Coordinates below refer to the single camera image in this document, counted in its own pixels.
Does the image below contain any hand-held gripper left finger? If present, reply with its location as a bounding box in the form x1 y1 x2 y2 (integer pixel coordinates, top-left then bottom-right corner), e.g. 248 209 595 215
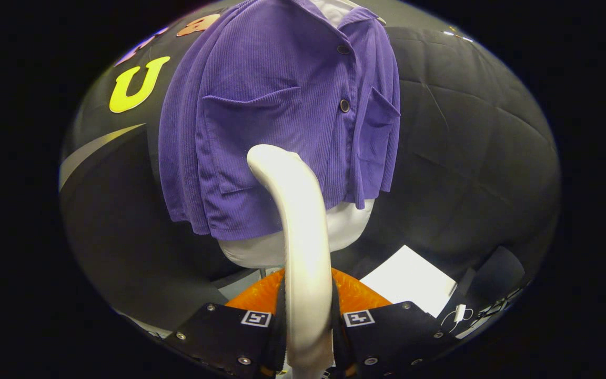
164 268 288 378

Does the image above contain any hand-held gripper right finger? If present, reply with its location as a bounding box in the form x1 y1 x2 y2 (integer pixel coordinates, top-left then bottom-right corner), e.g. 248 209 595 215
330 267 460 378

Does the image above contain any white garment steamer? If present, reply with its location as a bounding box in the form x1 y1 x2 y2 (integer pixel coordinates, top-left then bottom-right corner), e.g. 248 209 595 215
246 144 336 370

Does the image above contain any purple corduroy jacket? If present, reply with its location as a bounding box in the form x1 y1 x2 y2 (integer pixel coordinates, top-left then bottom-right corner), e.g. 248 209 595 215
158 0 401 242

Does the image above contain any white paper sheet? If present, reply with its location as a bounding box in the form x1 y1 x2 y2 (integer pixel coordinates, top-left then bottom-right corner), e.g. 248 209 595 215
360 245 458 318

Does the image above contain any white mannequin torso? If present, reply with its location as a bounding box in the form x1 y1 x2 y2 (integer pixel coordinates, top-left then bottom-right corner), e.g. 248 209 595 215
218 0 376 270

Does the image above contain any black backdrop cloth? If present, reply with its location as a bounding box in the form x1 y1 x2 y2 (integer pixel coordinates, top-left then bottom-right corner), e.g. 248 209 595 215
60 0 561 327

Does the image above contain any thin white cable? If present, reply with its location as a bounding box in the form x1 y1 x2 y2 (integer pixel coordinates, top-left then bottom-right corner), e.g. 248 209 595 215
441 304 475 333

